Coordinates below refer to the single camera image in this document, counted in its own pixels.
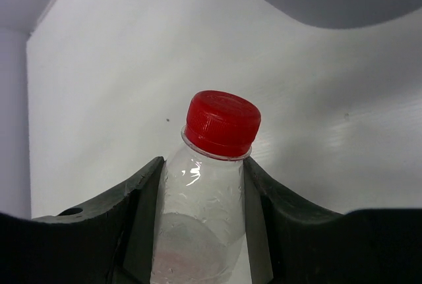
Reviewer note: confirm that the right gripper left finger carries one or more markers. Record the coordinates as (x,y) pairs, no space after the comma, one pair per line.
(106,239)

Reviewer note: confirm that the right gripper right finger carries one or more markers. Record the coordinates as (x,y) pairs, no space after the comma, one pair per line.
(292,240)

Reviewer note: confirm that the red-label clear bottle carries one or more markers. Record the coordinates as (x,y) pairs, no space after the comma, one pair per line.
(199,227)

